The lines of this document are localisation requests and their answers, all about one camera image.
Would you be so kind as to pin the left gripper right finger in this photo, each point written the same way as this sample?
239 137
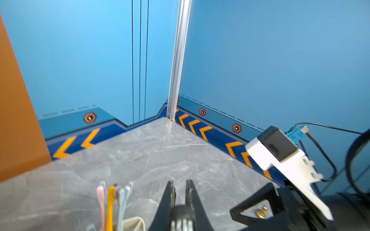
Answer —
200 219

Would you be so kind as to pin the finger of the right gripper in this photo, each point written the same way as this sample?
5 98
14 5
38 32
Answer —
275 223
266 193

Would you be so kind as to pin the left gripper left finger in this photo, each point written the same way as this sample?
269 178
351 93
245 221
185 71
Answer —
161 218

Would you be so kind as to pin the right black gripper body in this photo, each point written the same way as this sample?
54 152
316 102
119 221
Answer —
294 212

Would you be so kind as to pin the white toothbrush holder organizer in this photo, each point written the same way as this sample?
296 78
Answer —
130 224

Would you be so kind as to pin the light blue toothbrush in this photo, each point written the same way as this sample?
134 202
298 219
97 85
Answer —
128 191

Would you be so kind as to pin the grey white toothbrush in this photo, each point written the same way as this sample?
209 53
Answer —
120 197

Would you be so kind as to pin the yellow toothbrush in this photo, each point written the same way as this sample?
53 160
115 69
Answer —
110 201

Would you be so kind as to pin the pink toothbrush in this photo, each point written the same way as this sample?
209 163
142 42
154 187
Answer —
100 191

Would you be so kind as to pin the black toothbrush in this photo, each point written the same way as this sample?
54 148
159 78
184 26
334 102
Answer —
181 218

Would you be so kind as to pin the small brass pawn knob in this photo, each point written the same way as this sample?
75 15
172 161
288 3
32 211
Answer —
261 213

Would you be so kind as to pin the right aluminium corner post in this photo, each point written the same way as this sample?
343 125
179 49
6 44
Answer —
178 56

